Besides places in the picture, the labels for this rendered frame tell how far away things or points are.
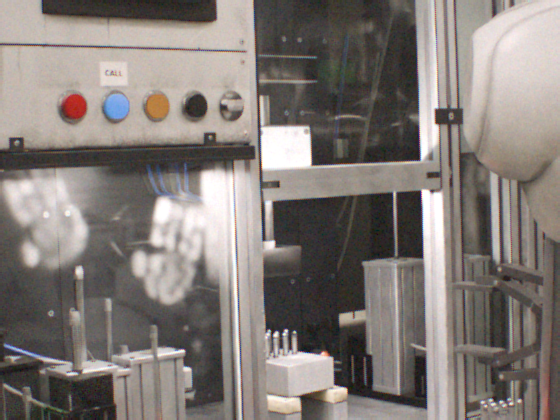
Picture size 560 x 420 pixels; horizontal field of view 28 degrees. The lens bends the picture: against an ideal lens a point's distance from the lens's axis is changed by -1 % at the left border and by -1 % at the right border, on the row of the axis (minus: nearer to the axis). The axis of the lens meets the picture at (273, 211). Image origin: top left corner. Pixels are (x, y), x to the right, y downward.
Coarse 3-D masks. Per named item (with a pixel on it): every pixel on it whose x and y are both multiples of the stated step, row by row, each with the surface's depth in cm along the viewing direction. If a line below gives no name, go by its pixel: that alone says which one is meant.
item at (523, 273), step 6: (498, 270) 145; (504, 270) 144; (510, 270) 143; (516, 270) 143; (522, 270) 142; (528, 270) 142; (534, 270) 143; (510, 276) 143; (516, 276) 143; (522, 276) 142; (528, 276) 141; (534, 276) 140; (540, 276) 140; (534, 282) 140; (540, 282) 140
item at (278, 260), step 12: (264, 204) 181; (264, 216) 181; (264, 228) 181; (264, 240) 181; (264, 252) 177; (276, 252) 179; (288, 252) 181; (300, 252) 182; (264, 264) 177; (276, 264) 179; (288, 264) 181; (300, 264) 182; (264, 276) 177; (276, 276) 179
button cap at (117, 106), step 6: (114, 96) 136; (120, 96) 136; (108, 102) 135; (114, 102) 136; (120, 102) 136; (126, 102) 137; (108, 108) 135; (114, 108) 136; (120, 108) 136; (126, 108) 137; (114, 114) 136; (120, 114) 136
